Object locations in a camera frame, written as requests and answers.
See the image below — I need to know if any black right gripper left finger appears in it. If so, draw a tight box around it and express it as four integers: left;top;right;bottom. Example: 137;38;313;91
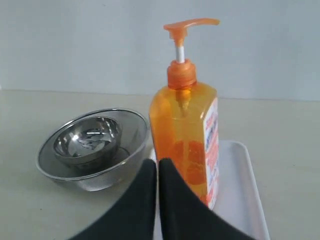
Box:
71;159;157;240

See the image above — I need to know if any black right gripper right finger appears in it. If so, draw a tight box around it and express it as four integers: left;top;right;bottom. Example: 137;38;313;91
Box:
158;158;253;240

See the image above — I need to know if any orange dish soap pump bottle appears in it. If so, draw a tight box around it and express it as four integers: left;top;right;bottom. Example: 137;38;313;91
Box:
149;18;220;209

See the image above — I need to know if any small stainless steel bowl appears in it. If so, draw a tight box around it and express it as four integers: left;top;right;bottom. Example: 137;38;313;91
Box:
52;116;123;171

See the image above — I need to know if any white rectangular plastic tray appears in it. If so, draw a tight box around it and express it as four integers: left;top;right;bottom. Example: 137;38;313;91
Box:
153;140;270;240

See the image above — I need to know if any steel mesh strainer basket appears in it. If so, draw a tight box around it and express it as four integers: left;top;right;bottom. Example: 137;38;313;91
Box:
36;107;150;192

